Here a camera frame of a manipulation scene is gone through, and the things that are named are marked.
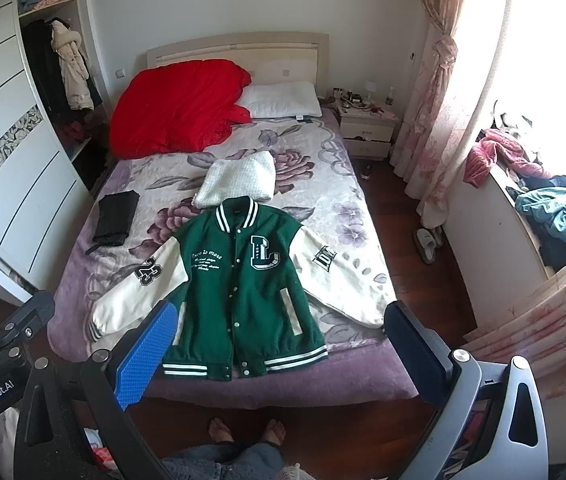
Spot grey slippers pair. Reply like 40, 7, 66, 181
413, 226, 443, 264

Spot teal garment on sill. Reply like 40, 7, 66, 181
515, 188, 566, 243

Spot beige wooden headboard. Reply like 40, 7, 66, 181
146, 32, 330, 96

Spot white folded knit sweater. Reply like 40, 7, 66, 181
193, 151, 276, 209

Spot white sliding wardrobe door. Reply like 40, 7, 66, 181
0, 0, 94, 304

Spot person's bare left foot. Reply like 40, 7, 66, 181
208, 417, 234, 443

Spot white pillow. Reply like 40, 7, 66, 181
236, 81, 322, 119

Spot pink garment on sill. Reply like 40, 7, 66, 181
463, 129, 551, 188

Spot black folded trousers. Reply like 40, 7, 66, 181
85, 190, 140, 255

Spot green white varsity jacket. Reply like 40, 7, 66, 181
88, 196, 392, 382

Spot red duvet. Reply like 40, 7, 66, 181
109, 58, 251, 159

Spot person's bare foot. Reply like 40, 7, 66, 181
208, 417, 234, 443
261, 419, 286, 446

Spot small white table lamp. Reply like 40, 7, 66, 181
364, 80, 377, 101

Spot floral purple bed blanket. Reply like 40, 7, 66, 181
48, 112, 416, 410

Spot white bedside table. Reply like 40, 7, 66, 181
338, 104, 399, 160

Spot red white plastic bag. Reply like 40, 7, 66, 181
83, 428, 118, 474

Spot person's bare right foot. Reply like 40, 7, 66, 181
261, 419, 286, 446

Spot beige hanging coat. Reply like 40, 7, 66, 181
51, 20, 95, 110

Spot pink floral curtain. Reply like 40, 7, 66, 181
390, 0, 515, 229

